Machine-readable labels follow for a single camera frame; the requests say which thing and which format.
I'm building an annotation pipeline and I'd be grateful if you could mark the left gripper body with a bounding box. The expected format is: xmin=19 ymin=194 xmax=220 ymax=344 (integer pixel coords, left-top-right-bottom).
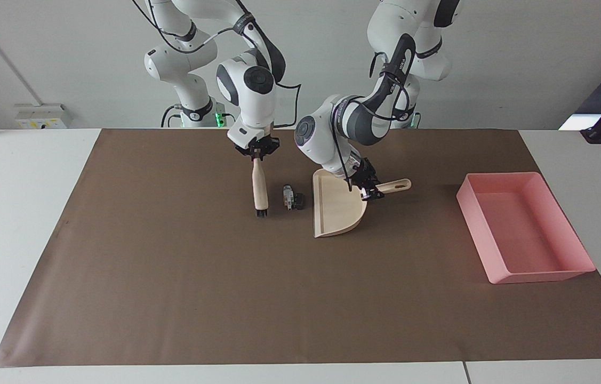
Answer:
xmin=351 ymin=157 xmax=376 ymax=185

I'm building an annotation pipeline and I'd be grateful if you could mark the beige dustpan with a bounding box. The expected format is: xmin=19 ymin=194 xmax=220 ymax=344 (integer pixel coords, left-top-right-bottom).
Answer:
xmin=312 ymin=170 xmax=413 ymax=238

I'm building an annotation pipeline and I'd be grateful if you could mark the small black electronic part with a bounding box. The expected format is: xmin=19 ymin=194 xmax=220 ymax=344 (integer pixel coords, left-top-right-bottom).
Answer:
xmin=282 ymin=184 xmax=306 ymax=212

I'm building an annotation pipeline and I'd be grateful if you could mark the black cable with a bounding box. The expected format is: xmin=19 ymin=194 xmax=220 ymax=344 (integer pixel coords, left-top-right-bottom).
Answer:
xmin=234 ymin=0 xmax=302 ymax=130
xmin=161 ymin=103 xmax=181 ymax=128
xmin=331 ymin=49 xmax=417 ymax=193

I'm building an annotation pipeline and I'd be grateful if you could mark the white wall socket box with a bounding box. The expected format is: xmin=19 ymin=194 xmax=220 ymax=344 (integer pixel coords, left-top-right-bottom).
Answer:
xmin=13 ymin=103 xmax=73 ymax=130

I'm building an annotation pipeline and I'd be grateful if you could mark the pink plastic bin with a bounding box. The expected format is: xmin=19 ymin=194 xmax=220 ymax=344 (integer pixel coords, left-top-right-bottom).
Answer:
xmin=456 ymin=172 xmax=597 ymax=285

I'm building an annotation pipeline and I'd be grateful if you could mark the wooden brush with black bristles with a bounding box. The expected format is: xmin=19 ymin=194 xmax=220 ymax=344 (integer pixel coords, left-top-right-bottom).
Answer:
xmin=251 ymin=156 xmax=270 ymax=219

